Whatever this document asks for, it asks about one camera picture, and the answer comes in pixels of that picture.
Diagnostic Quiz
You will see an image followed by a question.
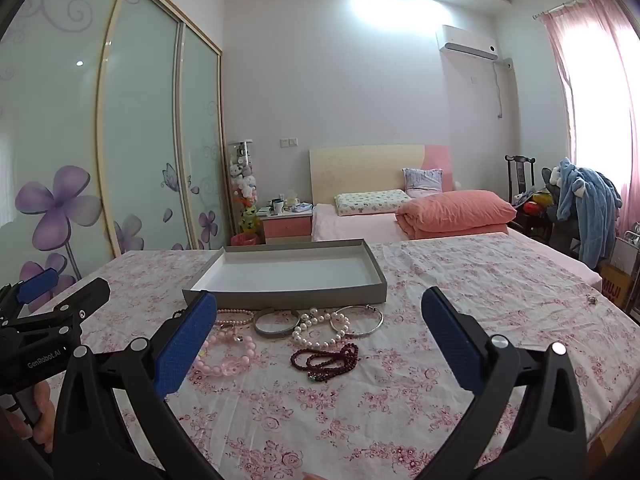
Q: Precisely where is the pink curtain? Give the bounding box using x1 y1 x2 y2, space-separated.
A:
537 0 636 221

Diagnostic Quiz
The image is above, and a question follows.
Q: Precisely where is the dark wooden chair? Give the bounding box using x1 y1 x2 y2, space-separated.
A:
505 155 553 241

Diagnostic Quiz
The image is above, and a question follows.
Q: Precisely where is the red and yellow toy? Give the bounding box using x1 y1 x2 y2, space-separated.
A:
520 192 556 217

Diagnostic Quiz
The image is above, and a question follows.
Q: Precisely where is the cream and pink headboard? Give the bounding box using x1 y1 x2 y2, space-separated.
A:
309 144 456 206

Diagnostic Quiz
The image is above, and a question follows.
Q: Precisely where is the pink bed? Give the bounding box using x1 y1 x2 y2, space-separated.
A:
311 203 601 286

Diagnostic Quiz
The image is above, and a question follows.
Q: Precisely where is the white pearl necklace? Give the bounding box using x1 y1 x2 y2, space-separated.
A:
291 307 351 348

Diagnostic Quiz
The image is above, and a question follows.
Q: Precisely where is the plush toy display tower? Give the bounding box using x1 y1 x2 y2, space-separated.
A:
228 139 261 236

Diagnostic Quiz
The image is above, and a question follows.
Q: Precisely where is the blue fleece robe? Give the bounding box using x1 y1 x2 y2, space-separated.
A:
555 157 623 270

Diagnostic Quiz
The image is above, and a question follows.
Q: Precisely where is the pink bead bracelet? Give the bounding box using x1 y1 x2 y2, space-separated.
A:
199 334 258 362

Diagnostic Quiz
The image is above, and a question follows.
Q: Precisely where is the white air conditioner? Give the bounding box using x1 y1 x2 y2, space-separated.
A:
436 25 501 61

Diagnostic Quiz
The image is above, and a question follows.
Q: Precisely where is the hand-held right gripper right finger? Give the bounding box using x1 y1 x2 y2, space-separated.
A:
415 287 588 480

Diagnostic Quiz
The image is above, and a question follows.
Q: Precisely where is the folded coral duvet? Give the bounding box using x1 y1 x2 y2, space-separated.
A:
395 190 517 240

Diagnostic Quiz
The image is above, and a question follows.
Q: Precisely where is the pale blue floral pillow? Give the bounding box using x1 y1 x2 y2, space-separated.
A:
402 167 444 193

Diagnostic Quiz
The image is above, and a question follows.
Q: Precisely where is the cream patterned pillow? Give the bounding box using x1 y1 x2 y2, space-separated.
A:
334 189 411 217

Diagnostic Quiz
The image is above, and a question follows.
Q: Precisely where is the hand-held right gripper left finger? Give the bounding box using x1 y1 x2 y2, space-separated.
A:
50 290 223 480

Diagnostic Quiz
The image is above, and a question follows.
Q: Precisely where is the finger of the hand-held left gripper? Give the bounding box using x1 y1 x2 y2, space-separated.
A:
16 268 59 306
10 277 111 334

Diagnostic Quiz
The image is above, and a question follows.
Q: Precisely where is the grey cardboard box tray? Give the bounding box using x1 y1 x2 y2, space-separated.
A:
181 238 389 309

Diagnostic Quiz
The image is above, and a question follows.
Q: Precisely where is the small pink pearl bracelet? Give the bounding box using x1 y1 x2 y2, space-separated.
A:
215 308 256 326

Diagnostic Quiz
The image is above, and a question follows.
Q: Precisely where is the pink and white nightstand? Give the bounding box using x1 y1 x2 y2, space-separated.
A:
259 203 315 246

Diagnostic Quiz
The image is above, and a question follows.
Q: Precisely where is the sliding door wardrobe with flowers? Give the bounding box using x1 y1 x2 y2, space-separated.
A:
0 0 223 301

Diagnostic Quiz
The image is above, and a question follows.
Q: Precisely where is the floral pink bedsheet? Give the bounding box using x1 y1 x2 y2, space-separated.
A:
30 237 640 480

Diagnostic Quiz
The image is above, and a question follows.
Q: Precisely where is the dark red bead bracelet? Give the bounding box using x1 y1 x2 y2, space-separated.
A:
290 342 360 382

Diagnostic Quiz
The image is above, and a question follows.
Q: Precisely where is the person's left hand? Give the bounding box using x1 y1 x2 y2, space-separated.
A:
0 380 57 442

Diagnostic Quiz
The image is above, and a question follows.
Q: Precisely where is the thin silver bangle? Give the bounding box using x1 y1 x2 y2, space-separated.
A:
330 304 384 337

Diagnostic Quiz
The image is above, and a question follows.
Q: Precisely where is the grey metal bangle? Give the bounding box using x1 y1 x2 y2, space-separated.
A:
252 307 302 337

